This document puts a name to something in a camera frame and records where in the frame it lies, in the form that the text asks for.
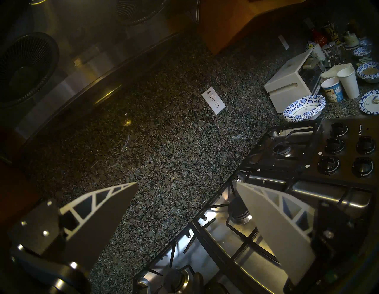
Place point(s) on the stainless gas cooktop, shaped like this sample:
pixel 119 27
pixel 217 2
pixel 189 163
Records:
pixel 325 183

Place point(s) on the white toaster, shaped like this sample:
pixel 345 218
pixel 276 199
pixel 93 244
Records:
pixel 288 80

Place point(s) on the small blue patterned plate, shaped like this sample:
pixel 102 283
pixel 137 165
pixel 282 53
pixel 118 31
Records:
pixel 361 52

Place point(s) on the floral white mug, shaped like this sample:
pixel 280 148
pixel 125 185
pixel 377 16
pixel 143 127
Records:
pixel 316 50

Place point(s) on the red ceramic vessel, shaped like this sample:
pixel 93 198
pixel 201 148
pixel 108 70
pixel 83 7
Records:
pixel 320 38

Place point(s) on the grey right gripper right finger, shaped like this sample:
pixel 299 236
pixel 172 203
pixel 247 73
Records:
pixel 275 225

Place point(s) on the white wall switch plate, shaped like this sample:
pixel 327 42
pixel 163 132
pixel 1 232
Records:
pixel 283 42

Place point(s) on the stainless range hood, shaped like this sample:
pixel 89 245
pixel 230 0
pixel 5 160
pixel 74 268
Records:
pixel 74 59

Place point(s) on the blue patterned paper plate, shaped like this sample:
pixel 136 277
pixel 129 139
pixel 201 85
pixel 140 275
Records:
pixel 368 105

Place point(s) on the dark wooden corner cabinet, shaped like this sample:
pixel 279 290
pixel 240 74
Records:
pixel 237 20

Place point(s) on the stack of blue patterned bowls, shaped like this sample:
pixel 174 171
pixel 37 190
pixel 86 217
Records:
pixel 303 108

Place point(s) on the small printed food tub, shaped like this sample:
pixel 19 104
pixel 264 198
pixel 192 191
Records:
pixel 333 90

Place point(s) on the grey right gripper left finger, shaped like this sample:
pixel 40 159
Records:
pixel 94 225

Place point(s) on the blue patterned bowl with food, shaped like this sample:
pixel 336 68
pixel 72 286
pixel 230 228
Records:
pixel 368 72

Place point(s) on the cream paper napkin stack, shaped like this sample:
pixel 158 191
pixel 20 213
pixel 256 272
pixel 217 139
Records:
pixel 333 71

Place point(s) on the patterned ceramic mug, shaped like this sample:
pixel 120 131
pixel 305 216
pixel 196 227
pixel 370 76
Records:
pixel 331 31

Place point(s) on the plain white paper cup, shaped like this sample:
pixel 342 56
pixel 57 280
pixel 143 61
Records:
pixel 349 83

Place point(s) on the white wall outlet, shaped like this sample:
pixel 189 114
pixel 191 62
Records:
pixel 213 100

